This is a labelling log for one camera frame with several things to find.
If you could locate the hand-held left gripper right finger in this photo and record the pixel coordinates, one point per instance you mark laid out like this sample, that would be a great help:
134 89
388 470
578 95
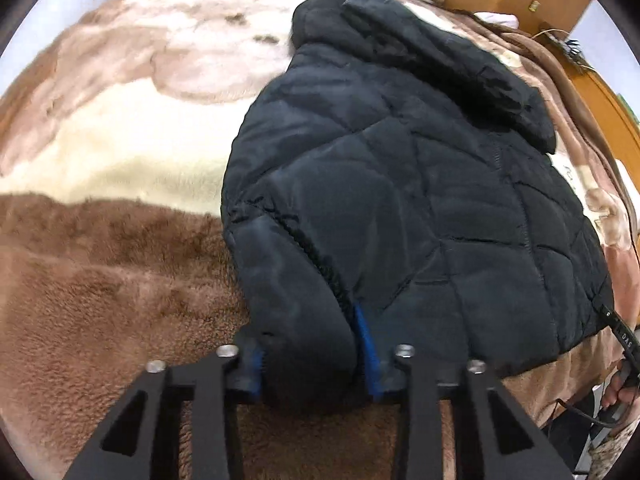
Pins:
367 345

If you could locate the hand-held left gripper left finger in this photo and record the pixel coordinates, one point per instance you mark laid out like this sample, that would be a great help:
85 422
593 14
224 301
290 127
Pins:
256 365

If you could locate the black quilted hooded jacket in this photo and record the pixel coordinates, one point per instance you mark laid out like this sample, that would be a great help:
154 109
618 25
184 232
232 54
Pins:
400 185

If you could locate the person's right hand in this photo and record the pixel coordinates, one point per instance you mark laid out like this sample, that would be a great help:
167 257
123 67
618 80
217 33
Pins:
616 385

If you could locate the brown printed fleece blanket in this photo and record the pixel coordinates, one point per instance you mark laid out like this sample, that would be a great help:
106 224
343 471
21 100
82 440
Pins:
125 210

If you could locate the green box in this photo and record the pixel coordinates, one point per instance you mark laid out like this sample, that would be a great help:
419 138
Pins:
629 105

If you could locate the wooden bed headboard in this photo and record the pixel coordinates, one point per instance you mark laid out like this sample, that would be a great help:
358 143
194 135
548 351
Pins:
610 100

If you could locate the power strip with plugs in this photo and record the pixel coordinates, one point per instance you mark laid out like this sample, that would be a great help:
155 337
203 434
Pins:
565 47

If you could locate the white folded towel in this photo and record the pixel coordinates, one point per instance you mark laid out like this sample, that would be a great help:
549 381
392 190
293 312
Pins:
495 19

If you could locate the wall switch plate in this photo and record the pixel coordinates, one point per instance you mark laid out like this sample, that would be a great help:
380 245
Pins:
534 6

